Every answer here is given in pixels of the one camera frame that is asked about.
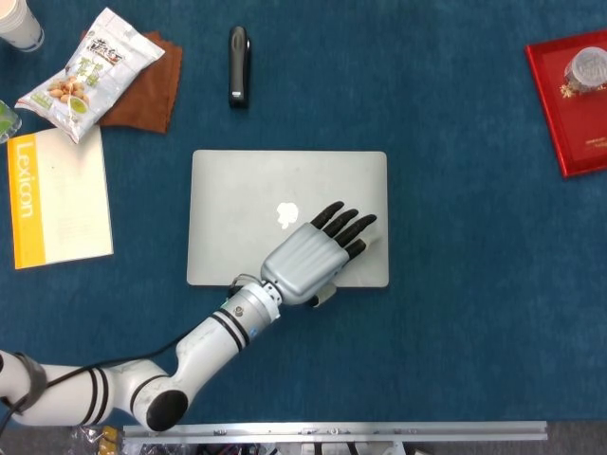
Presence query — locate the silver laptop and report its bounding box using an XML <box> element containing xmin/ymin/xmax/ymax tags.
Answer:
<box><xmin>186</xmin><ymin>150</ymin><xmax>391</xmax><ymax>289</ymax></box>

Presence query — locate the clear bag with yellow contents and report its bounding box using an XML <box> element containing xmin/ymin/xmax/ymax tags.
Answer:
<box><xmin>65</xmin><ymin>425</ymin><xmax>127</xmax><ymax>455</ymax></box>

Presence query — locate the stack of paper cups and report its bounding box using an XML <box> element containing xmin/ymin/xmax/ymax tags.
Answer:
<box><xmin>0</xmin><ymin>0</ymin><xmax>46</xmax><ymax>52</ymax></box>

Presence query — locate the green clear plastic packet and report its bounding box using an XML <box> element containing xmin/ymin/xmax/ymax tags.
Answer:
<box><xmin>0</xmin><ymin>99</ymin><xmax>23</xmax><ymax>143</ymax></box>

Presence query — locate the aluminium profile rail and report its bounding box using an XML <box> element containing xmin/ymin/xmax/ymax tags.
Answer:
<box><xmin>121</xmin><ymin>420</ymin><xmax>549</xmax><ymax>446</ymax></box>

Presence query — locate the red hardcover certificate folder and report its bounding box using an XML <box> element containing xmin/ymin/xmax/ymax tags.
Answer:
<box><xmin>524</xmin><ymin>28</ymin><xmax>607</xmax><ymax>179</ymax></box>

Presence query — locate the white yellow Lexicon notebook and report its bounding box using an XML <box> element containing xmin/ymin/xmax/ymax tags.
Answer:
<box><xmin>6</xmin><ymin>127</ymin><xmax>115</xmax><ymax>271</ymax></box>

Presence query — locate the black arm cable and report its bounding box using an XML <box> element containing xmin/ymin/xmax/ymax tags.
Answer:
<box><xmin>0</xmin><ymin>331</ymin><xmax>189</xmax><ymax>455</ymax></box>

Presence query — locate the white nut snack bag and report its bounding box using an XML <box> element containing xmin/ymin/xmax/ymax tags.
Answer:
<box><xmin>15</xmin><ymin>6</ymin><xmax>167</xmax><ymax>144</ymax></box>

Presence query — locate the blue table cloth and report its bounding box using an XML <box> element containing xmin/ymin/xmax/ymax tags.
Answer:
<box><xmin>0</xmin><ymin>0</ymin><xmax>607</xmax><ymax>428</ymax></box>

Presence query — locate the brown folded cloth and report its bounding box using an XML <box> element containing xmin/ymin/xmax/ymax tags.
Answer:
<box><xmin>80</xmin><ymin>30</ymin><xmax>184</xmax><ymax>136</ymax></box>

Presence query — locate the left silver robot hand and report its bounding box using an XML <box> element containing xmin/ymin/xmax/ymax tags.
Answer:
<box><xmin>259</xmin><ymin>200</ymin><xmax>380</xmax><ymax>309</ymax></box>

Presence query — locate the black stapler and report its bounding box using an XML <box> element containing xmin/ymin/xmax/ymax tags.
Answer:
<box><xmin>228</xmin><ymin>26</ymin><xmax>253</xmax><ymax>110</ymax></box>

